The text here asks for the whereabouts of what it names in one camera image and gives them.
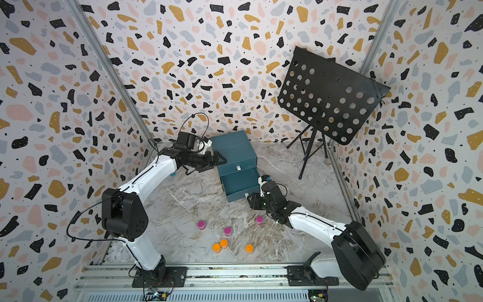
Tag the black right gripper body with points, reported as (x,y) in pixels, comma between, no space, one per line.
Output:
(260,204)

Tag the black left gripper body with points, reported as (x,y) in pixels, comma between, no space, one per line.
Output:
(200,162)

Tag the teal drawer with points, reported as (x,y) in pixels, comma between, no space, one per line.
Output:
(237,185)

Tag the orange paint can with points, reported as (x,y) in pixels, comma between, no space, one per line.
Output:
(224,243)
(249,248)
(217,248)

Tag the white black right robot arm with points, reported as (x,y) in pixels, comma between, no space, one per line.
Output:
(357,258)

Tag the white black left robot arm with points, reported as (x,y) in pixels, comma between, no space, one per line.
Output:
(123,211)

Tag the teal drawer cabinet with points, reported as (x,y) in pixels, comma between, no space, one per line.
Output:
(237,150)

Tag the black perforated music stand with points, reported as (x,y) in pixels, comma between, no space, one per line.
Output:
(334,101)

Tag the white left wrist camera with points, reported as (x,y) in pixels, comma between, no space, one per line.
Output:
(204,144)

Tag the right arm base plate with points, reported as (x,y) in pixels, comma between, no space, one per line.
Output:
(305,276)

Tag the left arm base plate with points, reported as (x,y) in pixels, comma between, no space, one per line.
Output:
(167,277)

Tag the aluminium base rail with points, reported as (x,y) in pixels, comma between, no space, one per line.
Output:
(224,282)

